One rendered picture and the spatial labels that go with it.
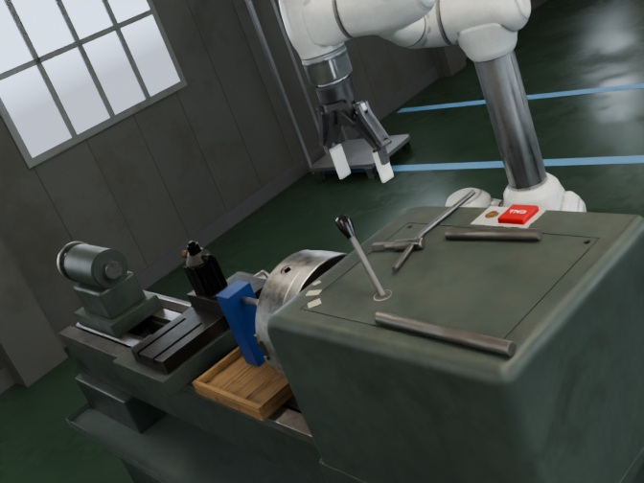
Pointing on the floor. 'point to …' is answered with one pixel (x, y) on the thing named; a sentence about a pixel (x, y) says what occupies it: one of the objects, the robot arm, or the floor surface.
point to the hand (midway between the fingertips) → (364, 172)
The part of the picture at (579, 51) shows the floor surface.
